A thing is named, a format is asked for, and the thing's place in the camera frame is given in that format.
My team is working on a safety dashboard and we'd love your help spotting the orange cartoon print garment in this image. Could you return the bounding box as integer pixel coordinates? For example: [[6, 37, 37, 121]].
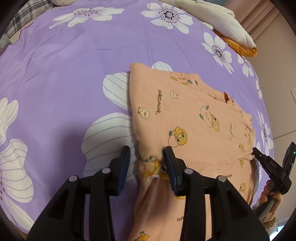
[[129, 63, 255, 240]]

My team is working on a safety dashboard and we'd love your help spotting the right hand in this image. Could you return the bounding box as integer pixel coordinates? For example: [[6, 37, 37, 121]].
[[258, 180, 284, 224]]

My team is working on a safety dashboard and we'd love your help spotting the purple floral bed sheet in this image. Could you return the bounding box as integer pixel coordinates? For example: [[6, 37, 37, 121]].
[[1, 1, 273, 238]]

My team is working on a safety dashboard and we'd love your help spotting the orange plush cushion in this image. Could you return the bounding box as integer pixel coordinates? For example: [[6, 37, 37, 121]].
[[213, 30, 258, 57]]

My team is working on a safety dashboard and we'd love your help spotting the pink curtain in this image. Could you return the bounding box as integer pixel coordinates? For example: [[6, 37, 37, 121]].
[[223, 0, 282, 42]]

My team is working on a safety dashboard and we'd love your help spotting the white plush goose toy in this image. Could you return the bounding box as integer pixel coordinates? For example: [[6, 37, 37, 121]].
[[164, 0, 256, 49]]

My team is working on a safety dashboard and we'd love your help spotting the grey plaid blanket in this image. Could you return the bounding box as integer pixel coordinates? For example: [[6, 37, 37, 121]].
[[4, 0, 55, 38]]

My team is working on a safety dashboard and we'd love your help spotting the white wall socket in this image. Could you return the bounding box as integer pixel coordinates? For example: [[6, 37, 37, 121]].
[[290, 87, 296, 103]]

